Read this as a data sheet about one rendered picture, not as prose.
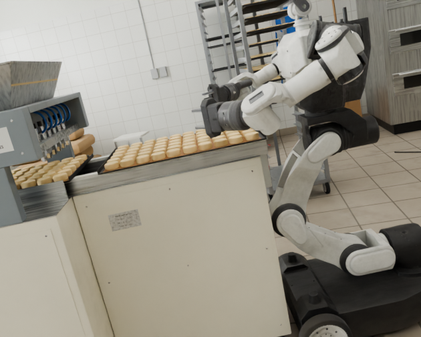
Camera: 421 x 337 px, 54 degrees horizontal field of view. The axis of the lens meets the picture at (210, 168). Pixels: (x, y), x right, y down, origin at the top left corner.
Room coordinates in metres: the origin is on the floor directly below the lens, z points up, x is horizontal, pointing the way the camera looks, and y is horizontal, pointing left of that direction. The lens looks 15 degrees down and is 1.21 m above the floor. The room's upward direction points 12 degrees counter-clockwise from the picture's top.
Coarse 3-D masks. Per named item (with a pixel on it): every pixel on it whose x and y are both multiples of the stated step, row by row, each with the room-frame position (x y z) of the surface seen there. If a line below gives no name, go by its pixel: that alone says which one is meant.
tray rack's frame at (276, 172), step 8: (224, 0) 3.62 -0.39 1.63; (224, 8) 3.65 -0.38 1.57; (280, 8) 3.64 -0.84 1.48; (256, 24) 3.65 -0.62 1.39; (232, 32) 3.63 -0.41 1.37; (232, 40) 3.62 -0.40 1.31; (232, 48) 3.62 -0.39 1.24; (264, 64) 3.65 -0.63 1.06; (280, 160) 3.65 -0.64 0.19; (280, 168) 3.55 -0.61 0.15; (272, 176) 3.38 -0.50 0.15; (280, 176) 3.34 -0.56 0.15; (320, 176) 3.12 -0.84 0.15; (272, 184) 3.17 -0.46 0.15
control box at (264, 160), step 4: (260, 156) 1.50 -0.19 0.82; (264, 156) 1.50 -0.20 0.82; (264, 160) 1.50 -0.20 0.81; (264, 164) 1.50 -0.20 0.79; (268, 164) 1.50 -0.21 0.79; (264, 168) 1.50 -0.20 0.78; (268, 168) 1.50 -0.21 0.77; (264, 172) 1.50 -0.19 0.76; (268, 172) 1.50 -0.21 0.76; (264, 176) 1.50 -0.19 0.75; (268, 176) 1.50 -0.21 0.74; (268, 180) 1.50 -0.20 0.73; (268, 184) 1.50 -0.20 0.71
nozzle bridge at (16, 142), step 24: (72, 96) 1.82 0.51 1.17; (0, 120) 1.25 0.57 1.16; (24, 120) 1.25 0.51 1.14; (72, 120) 1.92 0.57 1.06; (0, 144) 1.25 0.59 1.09; (24, 144) 1.25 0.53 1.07; (48, 144) 1.47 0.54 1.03; (0, 168) 1.25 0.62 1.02; (0, 192) 1.24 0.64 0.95; (0, 216) 1.24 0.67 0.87; (24, 216) 1.27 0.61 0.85
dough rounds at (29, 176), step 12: (84, 156) 1.75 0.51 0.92; (24, 168) 1.74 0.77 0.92; (36, 168) 1.68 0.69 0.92; (48, 168) 1.62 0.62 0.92; (60, 168) 1.58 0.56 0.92; (72, 168) 1.56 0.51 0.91; (24, 180) 1.50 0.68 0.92; (36, 180) 1.49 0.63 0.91; (48, 180) 1.44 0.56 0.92; (60, 180) 1.43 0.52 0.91
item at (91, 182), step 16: (256, 144) 1.46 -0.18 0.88; (176, 160) 1.45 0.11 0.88; (192, 160) 1.45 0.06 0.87; (208, 160) 1.46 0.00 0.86; (224, 160) 1.46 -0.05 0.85; (80, 176) 1.46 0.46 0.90; (96, 176) 1.45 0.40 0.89; (112, 176) 1.45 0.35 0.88; (128, 176) 1.45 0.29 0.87; (144, 176) 1.45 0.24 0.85; (160, 176) 1.45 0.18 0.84; (80, 192) 1.45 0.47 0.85
